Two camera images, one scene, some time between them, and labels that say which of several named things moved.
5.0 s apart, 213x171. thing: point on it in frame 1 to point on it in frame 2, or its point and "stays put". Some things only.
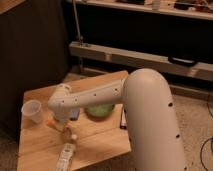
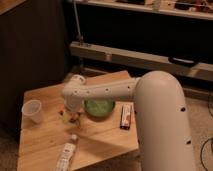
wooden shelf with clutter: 199,9 stays put
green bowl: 99,111 stays put
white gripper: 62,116 to 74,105
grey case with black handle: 189,66 stays put
